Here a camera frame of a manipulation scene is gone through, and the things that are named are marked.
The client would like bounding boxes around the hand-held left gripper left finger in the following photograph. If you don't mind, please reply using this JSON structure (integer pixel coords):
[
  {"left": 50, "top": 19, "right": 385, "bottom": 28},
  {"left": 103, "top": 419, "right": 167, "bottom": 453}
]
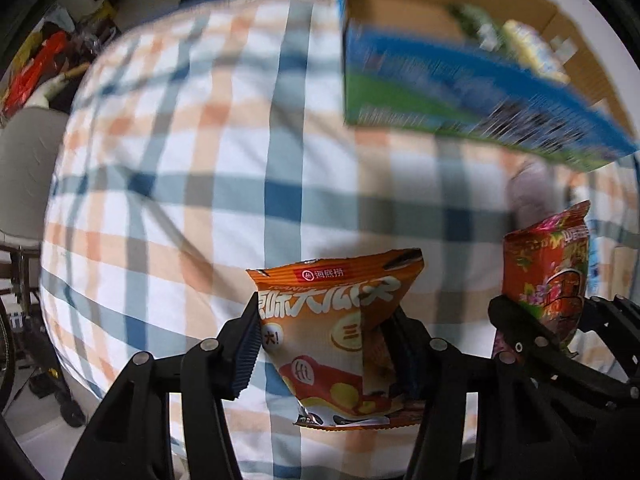
[{"left": 62, "top": 292, "right": 264, "bottom": 480}]

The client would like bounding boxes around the grey chair seat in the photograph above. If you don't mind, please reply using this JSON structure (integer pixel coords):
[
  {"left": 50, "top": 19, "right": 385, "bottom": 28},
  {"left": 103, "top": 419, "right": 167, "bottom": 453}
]
[{"left": 0, "top": 107, "right": 71, "bottom": 248}]

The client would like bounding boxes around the plaid bed sheet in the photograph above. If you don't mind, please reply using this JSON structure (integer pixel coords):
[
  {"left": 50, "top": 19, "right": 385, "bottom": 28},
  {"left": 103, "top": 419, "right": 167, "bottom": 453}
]
[{"left": 40, "top": 0, "right": 640, "bottom": 480}]

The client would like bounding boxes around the black wheeled frame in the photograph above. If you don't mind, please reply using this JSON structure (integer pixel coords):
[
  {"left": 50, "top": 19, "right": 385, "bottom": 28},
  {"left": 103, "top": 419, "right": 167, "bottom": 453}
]
[{"left": 0, "top": 245, "right": 87, "bottom": 428}]

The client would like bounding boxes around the orange snack packet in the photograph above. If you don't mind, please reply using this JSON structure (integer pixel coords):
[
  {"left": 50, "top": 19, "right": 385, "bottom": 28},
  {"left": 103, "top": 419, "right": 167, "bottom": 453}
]
[{"left": 246, "top": 247, "right": 426, "bottom": 431}]

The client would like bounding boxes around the pale yellow snack packet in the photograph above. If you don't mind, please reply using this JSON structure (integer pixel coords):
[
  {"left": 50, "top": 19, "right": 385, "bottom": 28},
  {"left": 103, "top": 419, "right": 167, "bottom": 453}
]
[{"left": 500, "top": 19, "right": 571, "bottom": 85}]

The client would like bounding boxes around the red bag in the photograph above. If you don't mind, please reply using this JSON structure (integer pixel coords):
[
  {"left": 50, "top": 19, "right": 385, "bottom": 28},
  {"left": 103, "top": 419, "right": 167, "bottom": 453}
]
[{"left": 2, "top": 30, "right": 68, "bottom": 116}]

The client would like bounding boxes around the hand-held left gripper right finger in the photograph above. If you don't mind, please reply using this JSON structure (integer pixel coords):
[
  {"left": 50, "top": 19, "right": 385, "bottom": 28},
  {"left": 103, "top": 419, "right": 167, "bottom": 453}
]
[{"left": 381, "top": 306, "right": 552, "bottom": 480}]

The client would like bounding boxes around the blue green printed cardboard box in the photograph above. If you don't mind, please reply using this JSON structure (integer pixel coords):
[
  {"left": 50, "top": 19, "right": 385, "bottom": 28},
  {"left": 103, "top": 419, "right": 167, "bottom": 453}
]
[{"left": 336, "top": 0, "right": 640, "bottom": 173}]

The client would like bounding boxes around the green snack packet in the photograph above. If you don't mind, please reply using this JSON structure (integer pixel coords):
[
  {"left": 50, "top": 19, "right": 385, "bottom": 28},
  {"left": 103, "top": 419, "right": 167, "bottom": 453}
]
[{"left": 447, "top": 2, "right": 506, "bottom": 53}]

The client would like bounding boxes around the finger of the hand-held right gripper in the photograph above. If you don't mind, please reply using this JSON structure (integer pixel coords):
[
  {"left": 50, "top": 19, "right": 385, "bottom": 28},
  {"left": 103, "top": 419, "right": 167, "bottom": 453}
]
[
  {"left": 487, "top": 295, "right": 640, "bottom": 441},
  {"left": 579, "top": 296, "right": 640, "bottom": 357}
]

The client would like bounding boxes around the red snack packet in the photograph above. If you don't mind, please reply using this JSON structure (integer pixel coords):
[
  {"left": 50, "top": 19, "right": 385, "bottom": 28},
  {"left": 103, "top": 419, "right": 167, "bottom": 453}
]
[{"left": 492, "top": 200, "right": 592, "bottom": 361}]

